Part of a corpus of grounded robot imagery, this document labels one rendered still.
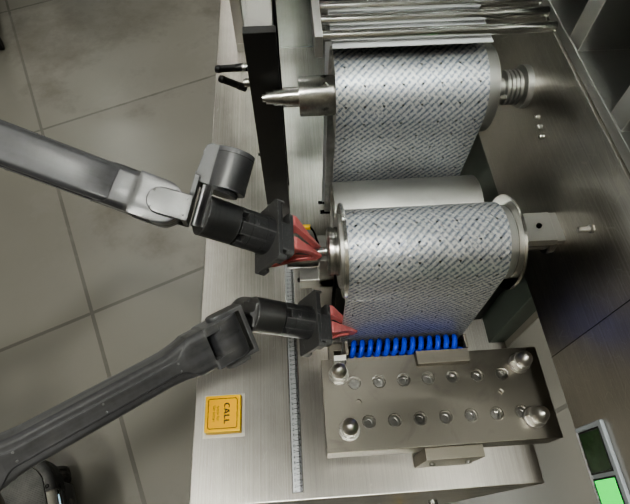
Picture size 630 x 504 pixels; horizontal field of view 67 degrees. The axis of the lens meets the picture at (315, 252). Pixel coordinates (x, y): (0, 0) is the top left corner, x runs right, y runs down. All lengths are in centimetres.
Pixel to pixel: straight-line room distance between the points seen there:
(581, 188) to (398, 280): 28
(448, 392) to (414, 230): 34
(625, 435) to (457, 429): 27
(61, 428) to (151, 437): 131
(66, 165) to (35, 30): 312
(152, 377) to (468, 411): 53
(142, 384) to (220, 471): 34
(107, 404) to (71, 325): 158
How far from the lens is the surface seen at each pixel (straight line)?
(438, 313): 84
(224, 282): 112
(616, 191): 69
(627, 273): 68
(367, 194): 82
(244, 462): 99
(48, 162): 68
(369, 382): 88
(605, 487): 80
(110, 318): 221
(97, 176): 67
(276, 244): 67
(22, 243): 259
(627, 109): 70
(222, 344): 74
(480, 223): 72
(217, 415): 99
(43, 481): 185
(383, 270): 69
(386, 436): 87
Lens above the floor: 188
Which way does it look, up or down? 59 degrees down
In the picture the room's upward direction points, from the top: straight up
